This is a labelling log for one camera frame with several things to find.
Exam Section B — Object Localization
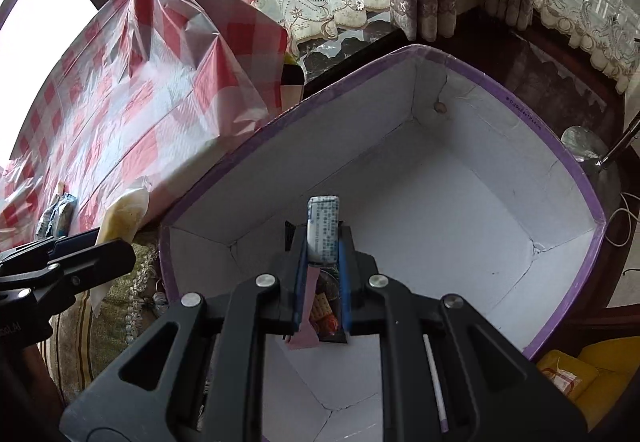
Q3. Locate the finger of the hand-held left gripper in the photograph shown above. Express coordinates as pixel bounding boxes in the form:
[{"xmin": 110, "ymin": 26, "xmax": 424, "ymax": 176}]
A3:
[
  {"xmin": 0, "ymin": 227, "xmax": 102, "ymax": 269},
  {"xmin": 0, "ymin": 239, "xmax": 137, "ymax": 319}
]

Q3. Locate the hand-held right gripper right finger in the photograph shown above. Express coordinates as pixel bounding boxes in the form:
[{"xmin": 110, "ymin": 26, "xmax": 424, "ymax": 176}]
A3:
[{"xmin": 338, "ymin": 221, "xmax": 587, "ymax": 442}]

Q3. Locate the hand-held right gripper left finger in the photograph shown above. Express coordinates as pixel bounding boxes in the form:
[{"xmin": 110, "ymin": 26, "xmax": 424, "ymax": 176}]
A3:
[{"xmin": 60, "ymin": 221, "xmax": 309, "ymax": 442}]

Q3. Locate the white blue cracker packet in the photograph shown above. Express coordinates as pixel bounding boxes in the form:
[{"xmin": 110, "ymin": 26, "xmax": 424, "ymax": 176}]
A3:
[{"xmin": 285, "ymin": 195, "xmax": 347, "ymax": 351}]

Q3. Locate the pale yellow snack packet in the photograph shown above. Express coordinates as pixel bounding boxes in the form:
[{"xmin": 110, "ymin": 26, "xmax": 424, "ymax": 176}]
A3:
[{"xmin": 95, "ymin": 186, "xmax": 151, "ymax": 249}]

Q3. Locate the purple-edged white cardboard box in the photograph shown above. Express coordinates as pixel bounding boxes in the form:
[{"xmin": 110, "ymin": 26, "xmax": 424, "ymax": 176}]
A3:
[{"xmin": 159, "ymin": 44, "xmax": 608, "ymax": 442}]

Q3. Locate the striped velvet sofa cushion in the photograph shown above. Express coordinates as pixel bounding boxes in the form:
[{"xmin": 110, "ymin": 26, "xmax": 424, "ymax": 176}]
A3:
[{"xmin": 39, "ymin": 232, "xmax": 167, "ymax": 404}]

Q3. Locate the red checked plastic tablecloth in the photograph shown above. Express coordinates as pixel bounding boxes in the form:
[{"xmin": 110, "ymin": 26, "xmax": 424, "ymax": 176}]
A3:
[{"xmin": 0, "ymin": 0, "xmax": 292, "ymax": 243}]

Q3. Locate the yellow black object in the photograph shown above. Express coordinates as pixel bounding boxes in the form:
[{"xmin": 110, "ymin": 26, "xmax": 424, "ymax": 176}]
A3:
[{"xmin": 281, "ymin": 52, "xmax": 306, "ymax": 103}]

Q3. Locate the yellow red-print packet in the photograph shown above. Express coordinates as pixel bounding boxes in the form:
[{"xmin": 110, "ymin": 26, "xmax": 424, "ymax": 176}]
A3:
[{"xmin": 536, "ymin": 349, "xmax": 600, "ymax": 406}]

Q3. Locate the yellow plastic bag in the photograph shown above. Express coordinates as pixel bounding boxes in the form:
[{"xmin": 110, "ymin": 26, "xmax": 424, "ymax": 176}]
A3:
[{"xmin": 575, "ymin": 336, "xmax": 640, "ymax": 431}]

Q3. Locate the metal floor stand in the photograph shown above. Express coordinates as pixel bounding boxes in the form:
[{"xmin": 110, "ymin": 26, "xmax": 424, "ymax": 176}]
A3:
[{"xmin": 561, "ymin": 114, "xmax": 640, "ymax": 170}]

